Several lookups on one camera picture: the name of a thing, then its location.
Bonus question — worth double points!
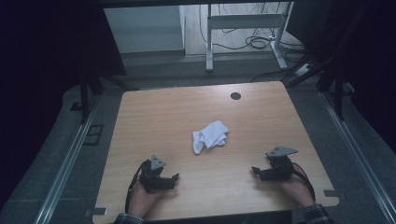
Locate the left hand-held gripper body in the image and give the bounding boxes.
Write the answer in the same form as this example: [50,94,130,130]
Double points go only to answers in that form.
[138,154,172,194]

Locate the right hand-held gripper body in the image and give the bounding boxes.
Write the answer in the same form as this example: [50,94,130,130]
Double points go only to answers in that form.
[261,146,299,182]

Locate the white sock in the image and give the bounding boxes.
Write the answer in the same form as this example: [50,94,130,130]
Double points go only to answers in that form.
[191,119,231,156]

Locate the person's left hand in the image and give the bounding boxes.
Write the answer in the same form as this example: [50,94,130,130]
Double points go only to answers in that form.
[128,181,163,218]

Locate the person's right hand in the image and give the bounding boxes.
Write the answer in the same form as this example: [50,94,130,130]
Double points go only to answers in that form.
[279,173,316,209]

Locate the grey tape tab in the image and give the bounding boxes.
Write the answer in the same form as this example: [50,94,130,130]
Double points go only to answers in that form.
[84,207,108,217]

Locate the black tripod stand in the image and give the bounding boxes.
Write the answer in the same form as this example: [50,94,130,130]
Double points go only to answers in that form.
[283,52,356,122]
[78,68,140,125]

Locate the white power strip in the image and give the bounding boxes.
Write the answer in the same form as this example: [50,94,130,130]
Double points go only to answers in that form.
[293,63,313,77]

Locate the dark curtain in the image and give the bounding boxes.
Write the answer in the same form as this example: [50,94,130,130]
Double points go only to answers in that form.
[286,0,396,153]

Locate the left hand-held gripper black cable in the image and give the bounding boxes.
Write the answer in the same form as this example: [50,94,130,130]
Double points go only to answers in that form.
[124,159,152,215]

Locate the hand-held gripper black cable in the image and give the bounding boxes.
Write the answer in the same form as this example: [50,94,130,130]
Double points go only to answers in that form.
[124,159,152,215]
[290,161,317,202]

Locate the right hand-held gripper black cable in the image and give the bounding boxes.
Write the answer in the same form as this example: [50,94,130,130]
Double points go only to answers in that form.
[290,161,317,202]

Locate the aluminium floor rail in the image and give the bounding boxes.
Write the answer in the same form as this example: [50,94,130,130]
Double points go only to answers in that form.
[320,91,396,224]
[33,98,101,224]

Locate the black floor cable bundle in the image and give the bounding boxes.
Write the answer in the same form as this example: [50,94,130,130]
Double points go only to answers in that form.
[199,3,306,63]

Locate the white metal desk frame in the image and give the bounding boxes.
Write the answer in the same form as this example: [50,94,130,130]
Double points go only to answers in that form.
[205,1,295,74]

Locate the white wall panel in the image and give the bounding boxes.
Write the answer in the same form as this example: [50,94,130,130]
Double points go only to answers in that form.
[103,5,186,55]

